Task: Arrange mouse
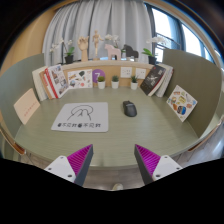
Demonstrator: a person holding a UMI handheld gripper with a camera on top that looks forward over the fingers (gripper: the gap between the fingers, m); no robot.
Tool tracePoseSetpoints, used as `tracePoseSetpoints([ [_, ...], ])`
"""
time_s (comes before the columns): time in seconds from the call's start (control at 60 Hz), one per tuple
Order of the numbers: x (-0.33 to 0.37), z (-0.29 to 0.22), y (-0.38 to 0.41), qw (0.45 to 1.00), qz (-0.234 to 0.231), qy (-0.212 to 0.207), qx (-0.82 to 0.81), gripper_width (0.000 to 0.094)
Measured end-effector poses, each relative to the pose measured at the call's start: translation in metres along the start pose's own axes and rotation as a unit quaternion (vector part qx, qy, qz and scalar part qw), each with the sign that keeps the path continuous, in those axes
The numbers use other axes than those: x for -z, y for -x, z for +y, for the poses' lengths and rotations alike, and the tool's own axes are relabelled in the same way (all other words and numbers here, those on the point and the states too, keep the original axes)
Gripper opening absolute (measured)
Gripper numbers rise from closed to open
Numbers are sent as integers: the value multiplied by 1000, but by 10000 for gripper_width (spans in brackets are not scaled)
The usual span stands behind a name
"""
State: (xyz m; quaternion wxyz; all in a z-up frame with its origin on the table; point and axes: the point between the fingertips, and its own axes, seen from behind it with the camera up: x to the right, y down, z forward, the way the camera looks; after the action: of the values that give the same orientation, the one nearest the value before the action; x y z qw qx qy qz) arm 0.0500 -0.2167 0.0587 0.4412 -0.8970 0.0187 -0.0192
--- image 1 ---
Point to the wooden mannequin figure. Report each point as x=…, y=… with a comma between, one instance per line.
x=96, y=41

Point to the red-edged photo magazine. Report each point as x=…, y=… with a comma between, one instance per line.
x=57, y=81

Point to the white wall socket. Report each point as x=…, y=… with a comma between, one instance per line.
x=126, y=72
x=140, y=73

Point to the pink wooden horse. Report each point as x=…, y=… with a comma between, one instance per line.
x=112, y=51

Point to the white line-drawing mouse pad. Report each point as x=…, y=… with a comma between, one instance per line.
x=95, y=120

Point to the wooden hand model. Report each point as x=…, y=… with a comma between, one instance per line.
x=83, y=48

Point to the wooden desk back shelf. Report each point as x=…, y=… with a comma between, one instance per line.
x=110, y=64

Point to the dark wooden horse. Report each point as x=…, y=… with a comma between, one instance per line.
x=130, y=52

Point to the black computer mouse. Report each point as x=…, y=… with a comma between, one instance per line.
x=129, y=108

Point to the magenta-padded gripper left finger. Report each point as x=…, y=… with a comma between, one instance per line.
x=63, y=166

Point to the small succulent in white pot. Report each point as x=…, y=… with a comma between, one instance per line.
x=134, y=85
x=101, y=84
x=115, y=84

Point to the black book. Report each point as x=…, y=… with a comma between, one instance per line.
x=152, y=80

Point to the green desk partition panel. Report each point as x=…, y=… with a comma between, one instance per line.
x=16, y=80
x=196, y=76

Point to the colourful food sticker card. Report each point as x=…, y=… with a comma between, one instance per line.
x=181, y=103

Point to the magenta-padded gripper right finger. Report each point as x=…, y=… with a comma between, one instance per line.
x=163, y=166

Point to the window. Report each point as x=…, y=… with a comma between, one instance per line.
x=190, y=40

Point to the white picture sticker card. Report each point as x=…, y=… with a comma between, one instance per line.
x=80, y=79

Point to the purple round number sign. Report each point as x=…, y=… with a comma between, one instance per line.
x=98, y=76

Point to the grey curtain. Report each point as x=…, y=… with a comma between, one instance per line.
x=110, y=20

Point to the pale pink card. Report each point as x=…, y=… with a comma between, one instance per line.
x=26, y=106

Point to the stack of pale books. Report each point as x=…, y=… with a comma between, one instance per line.
x=38, y=83

